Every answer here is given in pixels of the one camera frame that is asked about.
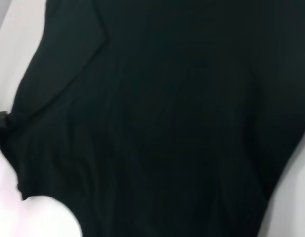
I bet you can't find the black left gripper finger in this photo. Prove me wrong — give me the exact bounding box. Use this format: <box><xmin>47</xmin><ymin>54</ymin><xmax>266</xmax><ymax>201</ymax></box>
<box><xmin>0</xmin><ymin>111</ymin><xmax>10</xmax><ymax>129</ymax></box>

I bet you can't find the black t-shirt with FREE print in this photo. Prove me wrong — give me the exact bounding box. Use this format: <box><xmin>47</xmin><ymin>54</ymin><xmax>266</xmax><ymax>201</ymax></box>
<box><xmin>0</xmin><ymin>0</ymin><xmax>305</xmax><ymax>237</ymax></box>

